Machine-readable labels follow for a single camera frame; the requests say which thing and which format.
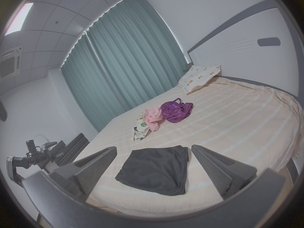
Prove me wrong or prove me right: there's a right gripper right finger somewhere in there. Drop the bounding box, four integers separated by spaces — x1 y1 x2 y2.
191 144 258 197

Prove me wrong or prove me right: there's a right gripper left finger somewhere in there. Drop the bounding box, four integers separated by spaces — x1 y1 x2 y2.
51 146 117 197

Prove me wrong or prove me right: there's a black T-shirt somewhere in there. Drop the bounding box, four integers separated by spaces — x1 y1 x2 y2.
115 145 190 196

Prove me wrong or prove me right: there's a bed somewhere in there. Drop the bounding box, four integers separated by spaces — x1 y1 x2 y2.
71 0 304 220

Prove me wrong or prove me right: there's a white printed pyjama garment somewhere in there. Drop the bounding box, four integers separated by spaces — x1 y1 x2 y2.
131 111 152 141

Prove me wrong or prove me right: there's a blue-green curtain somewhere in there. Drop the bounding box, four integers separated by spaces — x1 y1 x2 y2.
60 33 130 133
85 0 190 111

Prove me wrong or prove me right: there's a purple satin garment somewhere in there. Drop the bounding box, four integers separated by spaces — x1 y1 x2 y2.
160 98 194 123

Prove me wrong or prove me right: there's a pink garment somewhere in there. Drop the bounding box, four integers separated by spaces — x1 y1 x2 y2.
145 105 165 132

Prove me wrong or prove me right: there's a ceiling air conditioner vent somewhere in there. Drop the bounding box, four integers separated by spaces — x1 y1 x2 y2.
0 45 23 81

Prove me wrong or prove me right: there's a white printed pillow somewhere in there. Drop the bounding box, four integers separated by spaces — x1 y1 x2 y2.
178 65 221 94

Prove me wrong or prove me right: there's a ceiling light panel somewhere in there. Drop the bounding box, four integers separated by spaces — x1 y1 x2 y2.
5 3 34 36

